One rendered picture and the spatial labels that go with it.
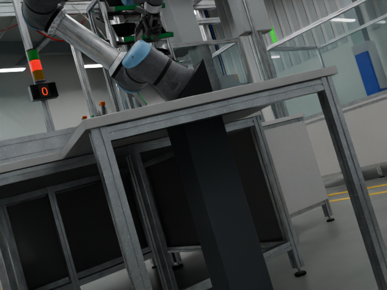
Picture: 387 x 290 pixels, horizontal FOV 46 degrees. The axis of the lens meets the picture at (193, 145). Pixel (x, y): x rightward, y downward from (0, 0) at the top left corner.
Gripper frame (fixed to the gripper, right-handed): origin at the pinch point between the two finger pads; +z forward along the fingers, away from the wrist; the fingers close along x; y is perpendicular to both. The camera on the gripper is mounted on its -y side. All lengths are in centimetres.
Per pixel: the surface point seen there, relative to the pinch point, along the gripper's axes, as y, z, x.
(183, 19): -80, 69, 73
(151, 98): 15.9, 24.7, 0.8
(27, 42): -24, 15, -49
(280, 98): 77, -44, 12
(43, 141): 39, 7, -57
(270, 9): -544, 524, 624
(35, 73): -7, 19, -49
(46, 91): 2, 23, -47
